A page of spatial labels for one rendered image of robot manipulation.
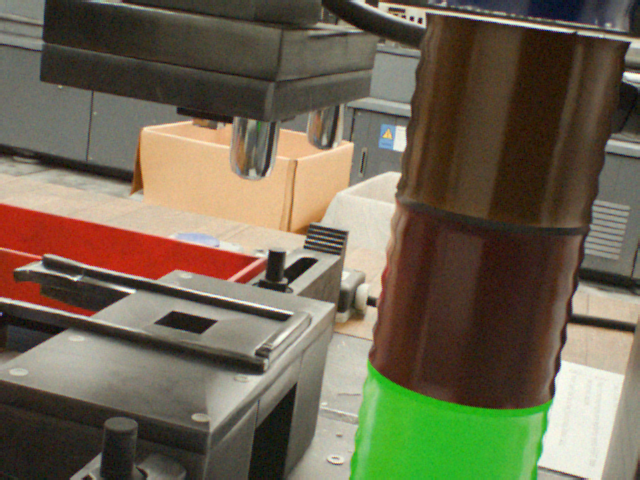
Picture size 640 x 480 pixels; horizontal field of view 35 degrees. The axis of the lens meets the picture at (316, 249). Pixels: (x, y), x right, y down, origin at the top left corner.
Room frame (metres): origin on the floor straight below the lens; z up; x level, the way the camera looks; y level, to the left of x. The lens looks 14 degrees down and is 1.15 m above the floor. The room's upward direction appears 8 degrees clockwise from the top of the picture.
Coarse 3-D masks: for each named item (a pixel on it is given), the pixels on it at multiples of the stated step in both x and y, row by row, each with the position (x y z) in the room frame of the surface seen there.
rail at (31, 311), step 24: (24, 312) 0.46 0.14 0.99; (48, 312) 0.46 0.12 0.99; (24, 336) 0.46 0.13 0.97; (48, 336) 0.46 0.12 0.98; (120, 336) 0.45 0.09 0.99; (144, 336) 0.45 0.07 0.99; (168, 336) 0.45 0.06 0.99; (216, 360) 0.44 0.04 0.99; (240, 360) 0.43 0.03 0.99; (264, 360) 0.43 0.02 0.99
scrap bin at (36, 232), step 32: (0, 224) 0.78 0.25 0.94; (32, 224) 0.77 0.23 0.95; (64, 224) 0.77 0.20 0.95; (96, 224) 0.76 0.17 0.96; (0, 256) 0.65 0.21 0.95; (32, 256) 0.64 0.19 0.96; (64, 256) 0.76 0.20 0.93; (96, 256) 0.76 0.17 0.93; (128, 256) 0.75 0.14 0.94; (160, 256) 0.75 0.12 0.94; (192, 256) 0.74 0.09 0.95; (224, 256) 0.73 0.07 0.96; (256, 256) 0.73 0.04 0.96; (0, 288) 0.65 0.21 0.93; (32, 288) 0.64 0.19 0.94
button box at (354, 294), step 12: (252, 252) 0.85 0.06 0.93; (264, 252) 0.86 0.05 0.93; (348, 276) 0.82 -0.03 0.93; (360, 276) 0.83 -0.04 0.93; (348, 288) 0.79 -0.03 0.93; (360, 288) 0.81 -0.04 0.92; (348, 300) 0.79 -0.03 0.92; (360, 300) 0.80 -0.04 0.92; (372, 300) 0.81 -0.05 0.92; (348, 312) 0.80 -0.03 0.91; (360, 312) 0.81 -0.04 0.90; (588, 324) 0.88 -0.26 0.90; (600, 324) 0.88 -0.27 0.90; (612, 324) 0.88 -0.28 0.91; (624, 324) 0.88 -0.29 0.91
